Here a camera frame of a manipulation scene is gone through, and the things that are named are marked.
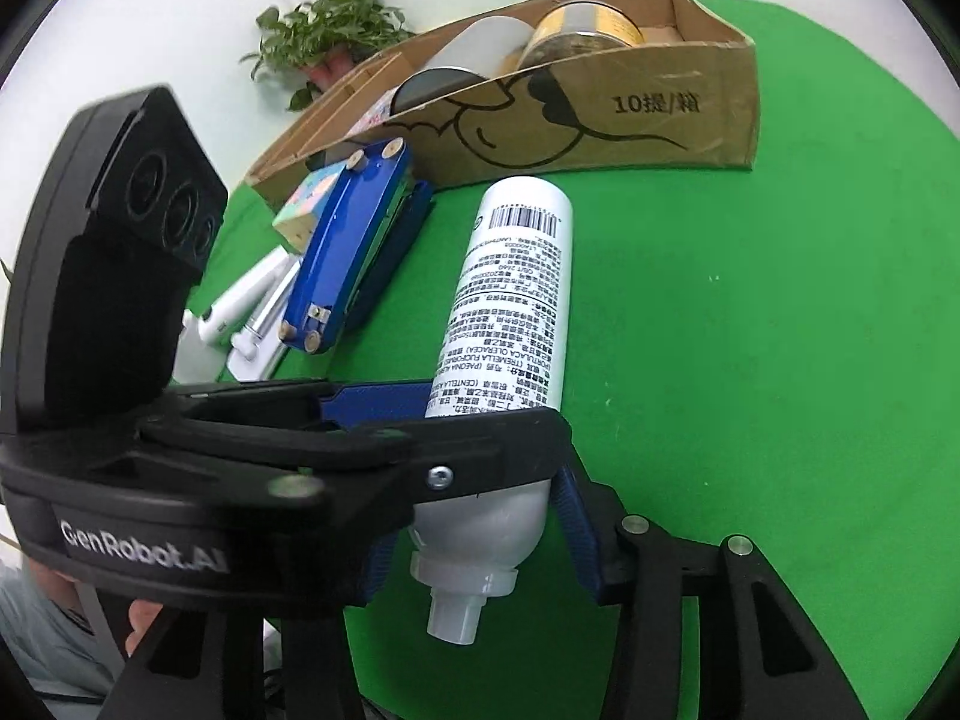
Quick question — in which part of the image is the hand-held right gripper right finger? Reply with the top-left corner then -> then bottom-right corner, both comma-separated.
551,465 -> 871,720

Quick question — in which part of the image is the white folding phone stand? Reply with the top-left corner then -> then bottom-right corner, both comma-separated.
174,244 -> 301,383

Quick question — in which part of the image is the potted plant in clay pot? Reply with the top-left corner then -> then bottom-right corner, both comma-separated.
240,0 -> 417,112

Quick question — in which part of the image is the white spray bottle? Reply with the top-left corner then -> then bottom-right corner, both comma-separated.
409,176 -> 575,646

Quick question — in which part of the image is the yellow label glass jar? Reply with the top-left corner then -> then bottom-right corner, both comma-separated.
517,0 -> 646,68

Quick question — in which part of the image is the blue stapler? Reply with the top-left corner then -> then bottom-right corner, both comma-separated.
279,139 -> 437,353

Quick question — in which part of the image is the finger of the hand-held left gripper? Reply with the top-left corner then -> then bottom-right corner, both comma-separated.
169,379 -> 436,436
146,411 -> 575,518

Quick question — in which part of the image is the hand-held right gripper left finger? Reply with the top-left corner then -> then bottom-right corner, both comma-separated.
97,532 -> 402,720

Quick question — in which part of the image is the person's left hand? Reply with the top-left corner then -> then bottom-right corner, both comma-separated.
124,598 -> 167,655

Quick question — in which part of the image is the silver tin can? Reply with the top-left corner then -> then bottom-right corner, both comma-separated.
390,15 -> 537,117

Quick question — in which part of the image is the small pastel box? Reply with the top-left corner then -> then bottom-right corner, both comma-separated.
271,157 -> 353,248

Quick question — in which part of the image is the brown cardboard box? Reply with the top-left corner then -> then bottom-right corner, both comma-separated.
244,0 -> 760,207

